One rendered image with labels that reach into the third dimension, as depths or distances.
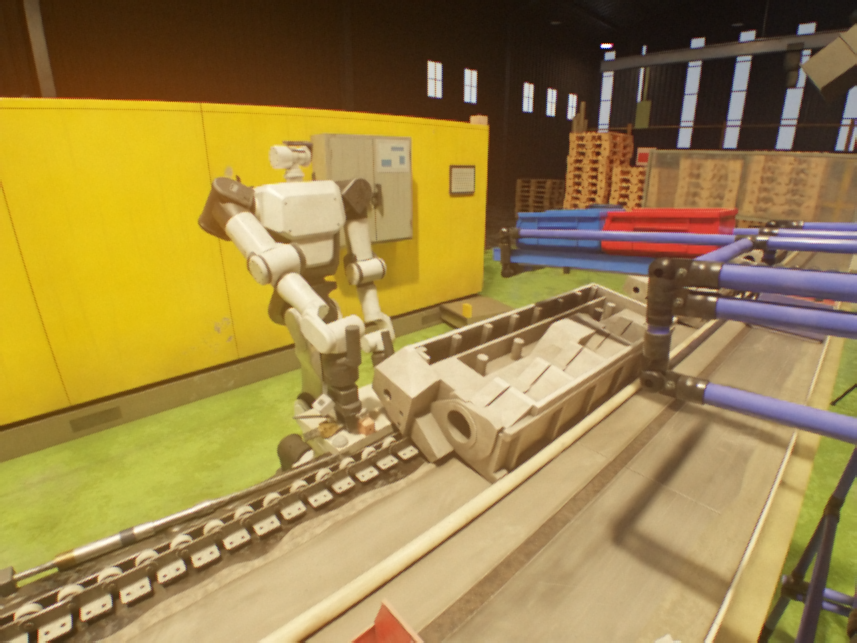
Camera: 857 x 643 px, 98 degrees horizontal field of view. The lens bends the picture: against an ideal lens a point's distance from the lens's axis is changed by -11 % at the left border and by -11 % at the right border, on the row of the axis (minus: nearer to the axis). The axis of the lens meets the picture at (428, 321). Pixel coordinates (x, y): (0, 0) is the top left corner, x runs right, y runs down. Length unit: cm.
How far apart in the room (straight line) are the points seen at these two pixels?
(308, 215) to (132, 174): 165
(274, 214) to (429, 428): 74
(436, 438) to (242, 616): 55
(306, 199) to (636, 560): 121
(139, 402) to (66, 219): 115
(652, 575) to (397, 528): 50
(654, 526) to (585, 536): 16
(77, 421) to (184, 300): 94
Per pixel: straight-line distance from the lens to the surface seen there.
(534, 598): 87
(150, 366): 301
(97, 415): 310
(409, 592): 86
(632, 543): 100
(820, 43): 1300
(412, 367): 106
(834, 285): 55
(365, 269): 146
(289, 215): 128
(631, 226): 123
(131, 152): 281
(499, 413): 97
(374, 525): 96
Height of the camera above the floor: 145
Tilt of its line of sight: 21 degrees down
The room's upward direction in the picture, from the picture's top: straight up
